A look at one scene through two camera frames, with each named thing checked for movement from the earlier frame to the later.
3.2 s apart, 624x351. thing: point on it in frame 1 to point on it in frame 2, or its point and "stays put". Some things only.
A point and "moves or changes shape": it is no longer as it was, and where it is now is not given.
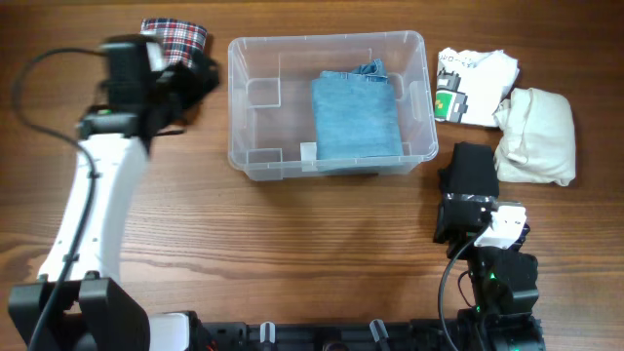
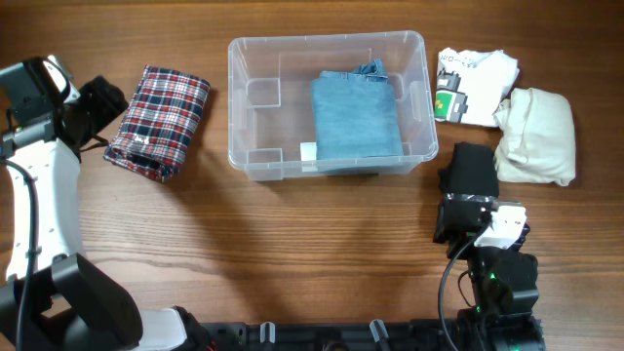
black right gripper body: x=462 y=232 stays put
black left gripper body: x=208 y=88 to x=98 y=107
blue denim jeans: x=356 y=114 stays put
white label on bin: x=308 y=151 stays put
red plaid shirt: x=181 y=40 moves or changes shape
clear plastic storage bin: x=270 y=100 stays put
